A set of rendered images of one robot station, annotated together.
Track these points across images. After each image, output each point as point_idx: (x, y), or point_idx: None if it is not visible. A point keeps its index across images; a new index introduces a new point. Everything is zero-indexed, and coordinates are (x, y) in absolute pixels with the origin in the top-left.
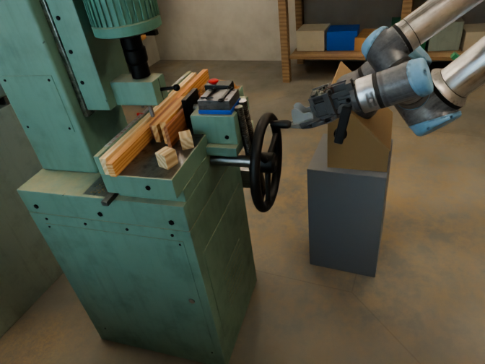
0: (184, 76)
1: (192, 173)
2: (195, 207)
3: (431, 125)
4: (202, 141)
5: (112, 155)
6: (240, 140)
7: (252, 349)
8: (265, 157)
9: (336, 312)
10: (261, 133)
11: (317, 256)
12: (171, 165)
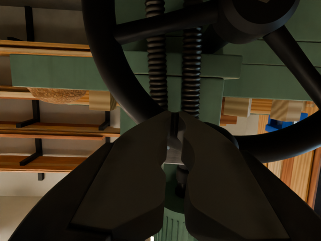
0: (86, 105)
1: (283, 70)
2: (309, 8)
3: None
4: (226, 93)
5: (268, 111)
6: (204, 76)
7: None
8: (292, 52)
9: None
10: (302, 153)
11: None
12: (297, 104)
